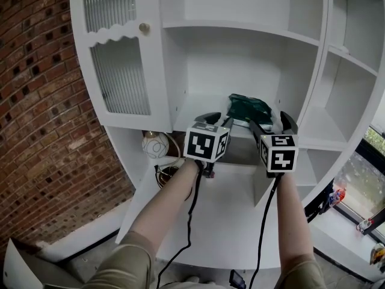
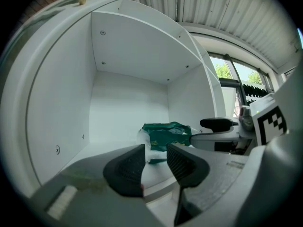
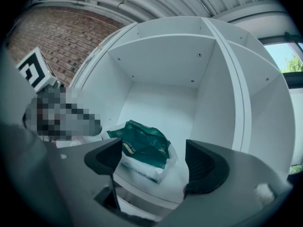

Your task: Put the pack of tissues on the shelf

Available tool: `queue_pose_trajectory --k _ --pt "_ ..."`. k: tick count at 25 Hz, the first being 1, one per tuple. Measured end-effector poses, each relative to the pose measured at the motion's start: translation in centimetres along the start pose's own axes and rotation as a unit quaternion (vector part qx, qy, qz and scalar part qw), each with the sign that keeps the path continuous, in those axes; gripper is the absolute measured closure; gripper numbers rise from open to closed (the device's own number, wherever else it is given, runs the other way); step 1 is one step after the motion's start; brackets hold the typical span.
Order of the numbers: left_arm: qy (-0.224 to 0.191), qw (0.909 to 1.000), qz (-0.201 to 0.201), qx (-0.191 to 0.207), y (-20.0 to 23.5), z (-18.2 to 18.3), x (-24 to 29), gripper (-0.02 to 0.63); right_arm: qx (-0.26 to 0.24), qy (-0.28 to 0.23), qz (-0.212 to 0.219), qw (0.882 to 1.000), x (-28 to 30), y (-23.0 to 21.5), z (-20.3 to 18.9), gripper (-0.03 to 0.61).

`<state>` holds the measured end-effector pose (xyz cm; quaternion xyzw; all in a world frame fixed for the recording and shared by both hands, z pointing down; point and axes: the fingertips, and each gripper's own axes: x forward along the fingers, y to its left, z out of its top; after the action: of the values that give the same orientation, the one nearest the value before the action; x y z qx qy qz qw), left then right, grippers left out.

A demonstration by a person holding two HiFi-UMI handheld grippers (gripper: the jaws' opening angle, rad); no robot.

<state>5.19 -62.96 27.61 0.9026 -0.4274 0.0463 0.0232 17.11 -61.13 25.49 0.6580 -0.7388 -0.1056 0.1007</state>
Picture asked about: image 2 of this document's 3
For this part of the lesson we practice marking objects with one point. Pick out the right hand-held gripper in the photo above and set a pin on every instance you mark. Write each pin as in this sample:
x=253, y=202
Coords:
x=270, y=124

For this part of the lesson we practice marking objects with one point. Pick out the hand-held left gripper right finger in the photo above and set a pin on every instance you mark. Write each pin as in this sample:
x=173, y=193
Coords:
x=208, y=174

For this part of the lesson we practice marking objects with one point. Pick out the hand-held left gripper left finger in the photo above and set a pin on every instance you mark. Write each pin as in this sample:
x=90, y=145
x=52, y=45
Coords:
x=94, y=193

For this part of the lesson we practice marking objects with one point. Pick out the green plastic bag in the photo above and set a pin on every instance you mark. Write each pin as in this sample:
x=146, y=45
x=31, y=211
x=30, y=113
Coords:
x=165, y=133

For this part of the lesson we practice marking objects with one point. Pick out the white desk with hutch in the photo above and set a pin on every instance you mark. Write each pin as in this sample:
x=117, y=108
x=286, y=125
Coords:
x=71, y=91

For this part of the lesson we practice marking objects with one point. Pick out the frosted window sash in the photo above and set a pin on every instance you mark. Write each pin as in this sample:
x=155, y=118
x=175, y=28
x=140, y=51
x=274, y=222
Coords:
x=228, y=98

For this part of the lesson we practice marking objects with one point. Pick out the black framed window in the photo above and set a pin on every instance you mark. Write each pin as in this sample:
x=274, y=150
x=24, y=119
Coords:
x=222, y=70

